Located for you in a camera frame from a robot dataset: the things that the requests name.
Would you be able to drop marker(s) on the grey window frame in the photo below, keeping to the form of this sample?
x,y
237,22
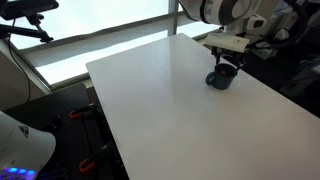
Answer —
x,y
83,42

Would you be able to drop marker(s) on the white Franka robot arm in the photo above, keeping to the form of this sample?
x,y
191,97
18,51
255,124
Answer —
x,y
220,11

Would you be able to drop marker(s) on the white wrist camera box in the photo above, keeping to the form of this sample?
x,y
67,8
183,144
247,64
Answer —
x,y
227,42

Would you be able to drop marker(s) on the black camera on stand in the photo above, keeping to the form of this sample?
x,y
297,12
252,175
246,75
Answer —
x,y
26,7

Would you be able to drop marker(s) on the white device with blue lights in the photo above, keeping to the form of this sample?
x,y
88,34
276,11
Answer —
x,y
23,146

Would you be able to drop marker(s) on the white power adapter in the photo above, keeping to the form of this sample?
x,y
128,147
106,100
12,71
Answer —
x,y
268,53

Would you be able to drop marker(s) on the dark blue mug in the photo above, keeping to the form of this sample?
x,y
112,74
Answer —
x,y
220,80

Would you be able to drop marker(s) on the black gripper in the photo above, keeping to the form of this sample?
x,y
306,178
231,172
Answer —
x,y
230,55

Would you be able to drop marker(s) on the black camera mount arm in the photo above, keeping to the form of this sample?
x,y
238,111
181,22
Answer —
x,y
31,30

